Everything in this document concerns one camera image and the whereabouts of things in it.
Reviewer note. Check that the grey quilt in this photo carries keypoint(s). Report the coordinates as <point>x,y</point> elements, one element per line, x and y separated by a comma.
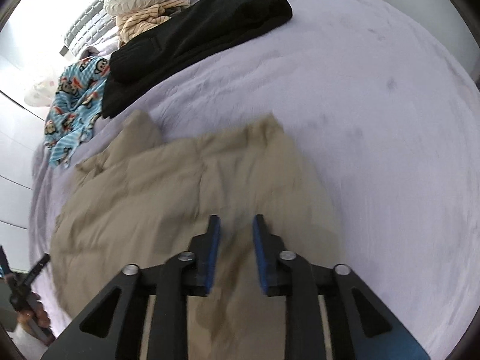
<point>90,51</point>

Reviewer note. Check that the beige striped garment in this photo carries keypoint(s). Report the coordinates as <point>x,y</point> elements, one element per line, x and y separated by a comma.
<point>138,22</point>

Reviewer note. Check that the beige puffer jacket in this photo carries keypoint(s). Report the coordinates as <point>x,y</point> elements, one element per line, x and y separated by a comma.
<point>150,195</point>

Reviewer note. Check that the white wardrobe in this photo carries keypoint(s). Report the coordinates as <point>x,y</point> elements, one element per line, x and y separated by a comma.
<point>15,157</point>

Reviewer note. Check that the white plastic bag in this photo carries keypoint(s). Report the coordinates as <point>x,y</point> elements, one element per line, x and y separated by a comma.
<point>39,92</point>

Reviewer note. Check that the dark wall strip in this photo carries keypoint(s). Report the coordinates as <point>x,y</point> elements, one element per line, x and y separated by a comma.
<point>64,51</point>

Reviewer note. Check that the person's left hand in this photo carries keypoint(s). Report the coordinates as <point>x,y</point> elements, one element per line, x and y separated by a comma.
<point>44,317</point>

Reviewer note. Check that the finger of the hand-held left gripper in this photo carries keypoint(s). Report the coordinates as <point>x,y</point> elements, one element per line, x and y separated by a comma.
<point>38,268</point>
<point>4,262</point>

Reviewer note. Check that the black folded garment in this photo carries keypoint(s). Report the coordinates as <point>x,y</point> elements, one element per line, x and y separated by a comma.
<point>187,37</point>

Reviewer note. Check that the grey quilted headboard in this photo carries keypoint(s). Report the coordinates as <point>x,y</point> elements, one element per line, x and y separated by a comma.
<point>86,22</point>

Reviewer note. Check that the blue monkey print garment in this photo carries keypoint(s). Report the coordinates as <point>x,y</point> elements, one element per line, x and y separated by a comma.
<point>71,112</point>

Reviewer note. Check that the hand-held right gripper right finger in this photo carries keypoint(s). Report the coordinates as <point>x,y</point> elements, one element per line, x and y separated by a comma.
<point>260,258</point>

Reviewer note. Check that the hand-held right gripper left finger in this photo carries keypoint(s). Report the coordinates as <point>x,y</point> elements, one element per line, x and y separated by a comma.
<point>212,255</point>

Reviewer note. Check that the lavender plush blanket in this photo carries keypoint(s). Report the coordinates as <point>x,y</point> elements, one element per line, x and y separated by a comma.
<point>337,101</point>

